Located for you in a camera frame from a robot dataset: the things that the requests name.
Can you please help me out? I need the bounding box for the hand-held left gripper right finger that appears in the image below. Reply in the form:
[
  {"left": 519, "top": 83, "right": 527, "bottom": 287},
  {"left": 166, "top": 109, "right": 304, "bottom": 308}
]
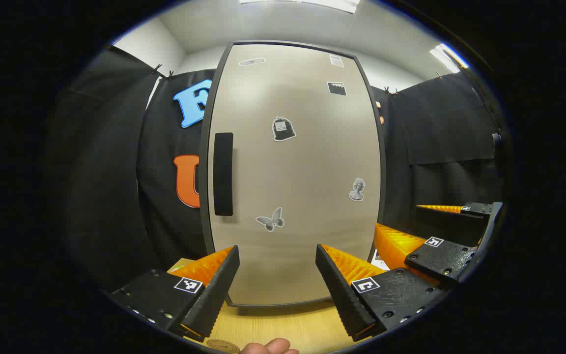
[{"left": 315, "top": 243, "right": 449, "bottom": 342}]

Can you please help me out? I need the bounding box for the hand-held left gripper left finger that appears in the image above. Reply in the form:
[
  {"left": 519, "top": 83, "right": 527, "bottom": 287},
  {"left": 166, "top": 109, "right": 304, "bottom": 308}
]
[{"left": 109, "top": 244, "right": 241, "bottom": 340}]

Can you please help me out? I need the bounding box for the round brown coaster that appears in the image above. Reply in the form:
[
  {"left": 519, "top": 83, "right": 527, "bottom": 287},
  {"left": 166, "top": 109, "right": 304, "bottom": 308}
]
[{"left": 207, "top": 339, "right": 241, "bottom": 354}]

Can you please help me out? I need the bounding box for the dark grey cabinet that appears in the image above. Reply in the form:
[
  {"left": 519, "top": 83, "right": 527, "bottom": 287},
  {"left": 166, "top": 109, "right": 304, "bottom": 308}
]
[{"left": 198, "top": 39, "right": 388, "bottom": 308}]

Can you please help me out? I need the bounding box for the white book with photo cover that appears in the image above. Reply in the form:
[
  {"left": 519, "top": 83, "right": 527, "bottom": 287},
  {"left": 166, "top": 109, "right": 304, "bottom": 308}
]
[{"left": 370, "top": 250, "right": 391, "bottom": 271}]

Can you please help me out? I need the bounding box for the black backdrop cloth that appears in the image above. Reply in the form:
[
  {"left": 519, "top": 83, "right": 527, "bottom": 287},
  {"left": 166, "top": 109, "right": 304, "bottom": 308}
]
[{"left": 50, "top": 44, "right": 507, "bottom": 291}]

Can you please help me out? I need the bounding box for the small ceiling light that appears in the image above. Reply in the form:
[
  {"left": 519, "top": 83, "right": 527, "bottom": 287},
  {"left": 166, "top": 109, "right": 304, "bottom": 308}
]
[{"left": 429, "top": 43, "right": 470, "bottom": 74}]

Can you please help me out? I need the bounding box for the long ceiling light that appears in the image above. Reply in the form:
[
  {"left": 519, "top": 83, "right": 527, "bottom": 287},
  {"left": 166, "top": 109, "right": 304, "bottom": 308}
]
[{"left": 239, "top": 0, "right": 361, "bottom": 14}]

